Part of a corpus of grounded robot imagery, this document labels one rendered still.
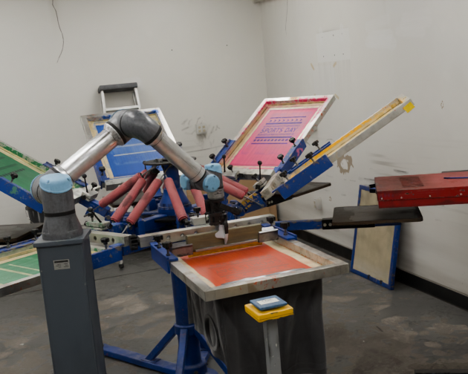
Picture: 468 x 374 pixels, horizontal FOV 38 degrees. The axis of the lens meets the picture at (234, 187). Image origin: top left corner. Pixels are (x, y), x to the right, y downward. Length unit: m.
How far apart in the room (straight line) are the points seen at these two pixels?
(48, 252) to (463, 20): 3.11
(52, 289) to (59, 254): 0.14
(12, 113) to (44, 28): 0.88
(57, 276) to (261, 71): 5.26
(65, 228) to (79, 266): 0.15
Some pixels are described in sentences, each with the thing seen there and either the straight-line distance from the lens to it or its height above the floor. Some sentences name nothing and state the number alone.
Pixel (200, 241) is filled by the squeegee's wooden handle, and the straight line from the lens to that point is 3.08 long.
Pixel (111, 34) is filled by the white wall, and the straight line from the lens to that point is 7.15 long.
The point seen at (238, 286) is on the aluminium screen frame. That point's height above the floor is 0.98.
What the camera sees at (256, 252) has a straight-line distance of 3.08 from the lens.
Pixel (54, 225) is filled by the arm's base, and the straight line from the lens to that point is 2.63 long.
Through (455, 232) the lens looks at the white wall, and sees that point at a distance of 5.01.
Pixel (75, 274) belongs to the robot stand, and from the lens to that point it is 2.64.
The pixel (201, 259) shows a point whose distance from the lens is 3.06.
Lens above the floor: 1.74
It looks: 9 degrees down
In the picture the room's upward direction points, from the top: 5 degrees counter-clockwise
